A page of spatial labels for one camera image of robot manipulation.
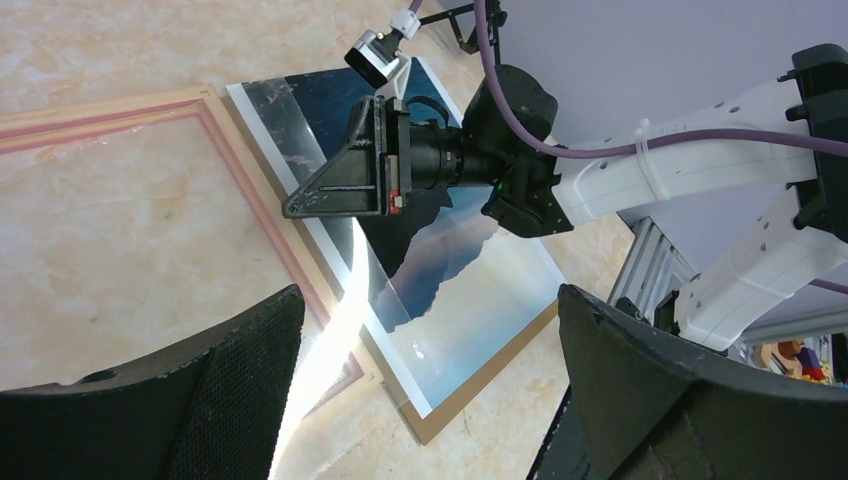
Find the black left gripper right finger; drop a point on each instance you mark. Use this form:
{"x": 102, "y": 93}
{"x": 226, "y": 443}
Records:
{"x": 655, "y": 406}

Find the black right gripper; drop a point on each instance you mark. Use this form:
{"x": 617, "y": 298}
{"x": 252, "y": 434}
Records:
{"x": 370, "y": 175}

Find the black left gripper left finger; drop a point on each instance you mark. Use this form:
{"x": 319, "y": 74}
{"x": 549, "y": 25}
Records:
{"x": 207, "y": 407}

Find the landscape photo print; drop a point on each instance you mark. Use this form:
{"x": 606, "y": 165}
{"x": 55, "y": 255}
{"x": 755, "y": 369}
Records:
{"x": 456, "y": 287}

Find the pink wooden picture frame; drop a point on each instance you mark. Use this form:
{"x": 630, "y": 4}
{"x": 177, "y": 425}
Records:
{"x": 131, "y": 224}

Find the clear acrylic sheet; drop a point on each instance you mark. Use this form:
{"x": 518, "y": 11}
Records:
{"x": 331, "y": 265}

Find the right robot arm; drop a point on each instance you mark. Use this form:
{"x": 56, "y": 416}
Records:
{"x": 791, "y": 131}

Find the brown backing board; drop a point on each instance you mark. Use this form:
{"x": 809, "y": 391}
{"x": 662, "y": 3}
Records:
{"x": 425, "y": 429}

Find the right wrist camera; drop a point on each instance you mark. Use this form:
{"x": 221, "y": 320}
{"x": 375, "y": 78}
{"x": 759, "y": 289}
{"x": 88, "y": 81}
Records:
{"x": 376, "y": 56}

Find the aluminium rail front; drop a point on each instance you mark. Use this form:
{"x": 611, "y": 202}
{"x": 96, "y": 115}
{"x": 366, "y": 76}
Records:
{"x": 654, "y": 267}

